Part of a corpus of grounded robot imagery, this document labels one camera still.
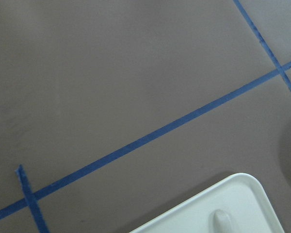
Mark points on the white plastic tray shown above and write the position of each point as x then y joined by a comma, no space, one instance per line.
236,204

